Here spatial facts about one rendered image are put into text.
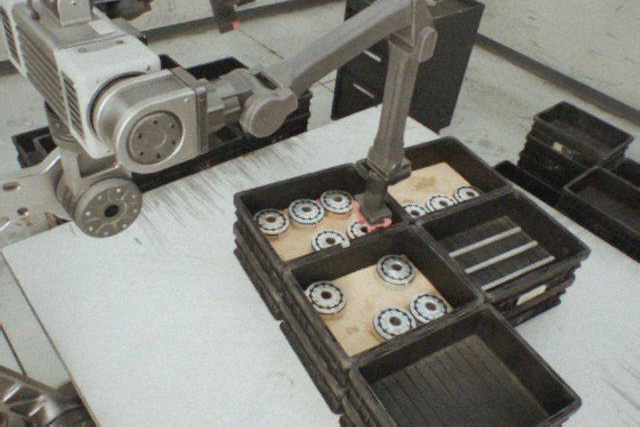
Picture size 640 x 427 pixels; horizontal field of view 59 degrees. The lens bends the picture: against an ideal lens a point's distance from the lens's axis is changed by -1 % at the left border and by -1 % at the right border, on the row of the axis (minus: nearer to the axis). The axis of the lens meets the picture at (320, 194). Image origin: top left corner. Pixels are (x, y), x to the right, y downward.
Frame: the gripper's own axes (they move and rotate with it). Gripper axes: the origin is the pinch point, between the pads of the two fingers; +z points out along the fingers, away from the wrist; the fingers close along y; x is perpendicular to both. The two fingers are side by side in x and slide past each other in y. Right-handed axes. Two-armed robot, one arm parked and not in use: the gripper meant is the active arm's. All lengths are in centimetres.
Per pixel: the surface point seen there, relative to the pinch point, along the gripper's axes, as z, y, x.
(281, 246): 4.4, 5.4, 23.3
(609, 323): 17, -43, -61
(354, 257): -1.6, -9.9, 9.6
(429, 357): 4.6, -39.8, 4.3
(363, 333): 4.5, -28.3, 15.8
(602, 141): 35, 52, -171
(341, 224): 4.2, 8.1, 3.5
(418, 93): 38, 122, -106
